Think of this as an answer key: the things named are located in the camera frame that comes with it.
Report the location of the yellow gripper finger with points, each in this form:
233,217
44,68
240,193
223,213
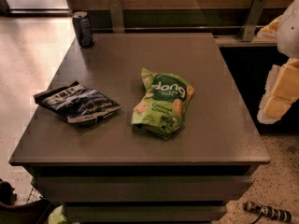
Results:
270,30
281,91

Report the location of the green rice chip bag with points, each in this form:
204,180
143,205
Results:
162,108

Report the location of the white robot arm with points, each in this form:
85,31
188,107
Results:
288,32

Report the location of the pepsi can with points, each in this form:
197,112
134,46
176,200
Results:
83,29

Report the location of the dark blue chip bag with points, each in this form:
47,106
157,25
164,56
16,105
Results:
77,104

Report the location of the green bag on floor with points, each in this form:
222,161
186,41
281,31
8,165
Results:
57,216

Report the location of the grey drawer cabinet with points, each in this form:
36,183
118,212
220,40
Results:
111,172

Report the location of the dark chair at corner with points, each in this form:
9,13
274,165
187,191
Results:
36,212

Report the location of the right metal bracket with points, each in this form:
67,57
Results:
247,31

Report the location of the black striped cable connector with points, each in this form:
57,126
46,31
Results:
267,211

